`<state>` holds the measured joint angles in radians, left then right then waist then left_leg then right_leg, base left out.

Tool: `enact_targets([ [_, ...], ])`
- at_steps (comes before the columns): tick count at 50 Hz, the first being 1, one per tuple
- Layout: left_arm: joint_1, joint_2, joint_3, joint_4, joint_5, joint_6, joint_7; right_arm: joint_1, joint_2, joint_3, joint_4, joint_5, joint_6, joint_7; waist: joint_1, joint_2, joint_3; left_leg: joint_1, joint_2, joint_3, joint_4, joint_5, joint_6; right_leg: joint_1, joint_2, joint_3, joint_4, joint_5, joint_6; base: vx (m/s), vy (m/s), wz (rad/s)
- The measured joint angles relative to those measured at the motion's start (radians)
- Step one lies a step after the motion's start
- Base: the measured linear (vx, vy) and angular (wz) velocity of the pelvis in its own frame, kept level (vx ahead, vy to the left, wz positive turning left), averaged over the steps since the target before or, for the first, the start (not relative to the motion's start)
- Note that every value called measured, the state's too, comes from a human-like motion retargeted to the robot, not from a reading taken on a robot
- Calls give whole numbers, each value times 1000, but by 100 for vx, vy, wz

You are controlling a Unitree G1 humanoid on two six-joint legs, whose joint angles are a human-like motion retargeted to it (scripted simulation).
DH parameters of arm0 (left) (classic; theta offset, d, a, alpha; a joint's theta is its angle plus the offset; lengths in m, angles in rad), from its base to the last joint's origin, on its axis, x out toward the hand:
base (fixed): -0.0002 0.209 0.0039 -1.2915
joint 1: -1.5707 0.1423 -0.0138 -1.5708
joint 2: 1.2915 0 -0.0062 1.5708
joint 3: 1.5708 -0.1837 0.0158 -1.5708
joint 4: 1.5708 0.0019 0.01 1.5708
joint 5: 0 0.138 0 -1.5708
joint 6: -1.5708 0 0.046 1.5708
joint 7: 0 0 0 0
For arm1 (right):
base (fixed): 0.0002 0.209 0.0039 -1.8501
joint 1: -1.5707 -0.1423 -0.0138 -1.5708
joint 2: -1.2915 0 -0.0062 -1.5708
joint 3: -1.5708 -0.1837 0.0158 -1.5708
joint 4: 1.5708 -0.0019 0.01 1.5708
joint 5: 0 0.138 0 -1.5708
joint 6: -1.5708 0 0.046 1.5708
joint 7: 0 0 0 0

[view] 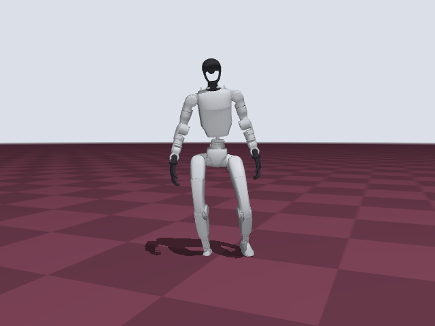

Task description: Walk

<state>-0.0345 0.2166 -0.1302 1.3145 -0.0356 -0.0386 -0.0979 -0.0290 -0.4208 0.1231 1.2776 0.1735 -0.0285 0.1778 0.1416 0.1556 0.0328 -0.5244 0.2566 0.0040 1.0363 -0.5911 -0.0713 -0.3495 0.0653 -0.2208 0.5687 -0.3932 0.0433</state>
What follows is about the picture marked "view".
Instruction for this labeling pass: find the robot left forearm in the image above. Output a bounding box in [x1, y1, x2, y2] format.
[243, 118, 260, 156]

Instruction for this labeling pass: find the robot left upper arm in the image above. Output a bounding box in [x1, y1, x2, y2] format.
[229, 90, 251, 130]

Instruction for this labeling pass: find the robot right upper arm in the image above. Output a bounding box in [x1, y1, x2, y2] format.
[178, 93, 198, 136]

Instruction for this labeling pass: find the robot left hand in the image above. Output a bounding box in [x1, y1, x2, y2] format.
[252, 149, 261, 180]

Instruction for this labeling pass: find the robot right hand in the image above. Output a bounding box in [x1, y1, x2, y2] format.
[169, 154, 180, 186]

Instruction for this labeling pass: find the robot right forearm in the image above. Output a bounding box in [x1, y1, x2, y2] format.
[169, 124, 185, 161]

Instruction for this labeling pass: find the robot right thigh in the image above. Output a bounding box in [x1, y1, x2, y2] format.
[190, 153, 209, 219]

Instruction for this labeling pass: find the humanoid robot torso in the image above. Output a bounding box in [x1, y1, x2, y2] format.
[198, 85, 232, 168]

